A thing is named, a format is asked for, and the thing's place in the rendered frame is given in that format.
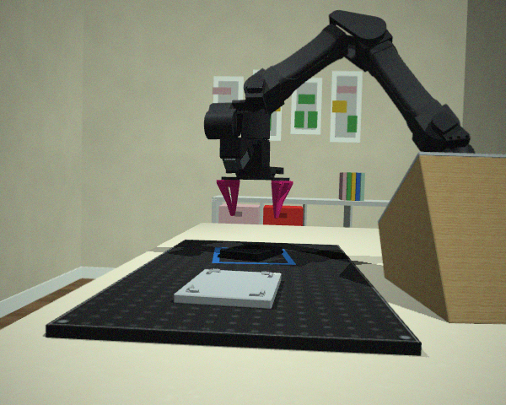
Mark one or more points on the blue tape outline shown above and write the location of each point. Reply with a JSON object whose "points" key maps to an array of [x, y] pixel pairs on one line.
{"points": [[285, 254]]}

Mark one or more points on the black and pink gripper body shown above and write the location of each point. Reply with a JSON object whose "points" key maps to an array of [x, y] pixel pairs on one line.
{"points": [[257, 173]]}

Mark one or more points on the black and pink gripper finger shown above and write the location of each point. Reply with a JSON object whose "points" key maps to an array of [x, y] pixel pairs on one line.
{"points": [[280, 190], [234, 189]]}

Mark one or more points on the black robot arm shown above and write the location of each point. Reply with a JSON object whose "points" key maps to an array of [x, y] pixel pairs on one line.
{"points": [[432, 132]]}

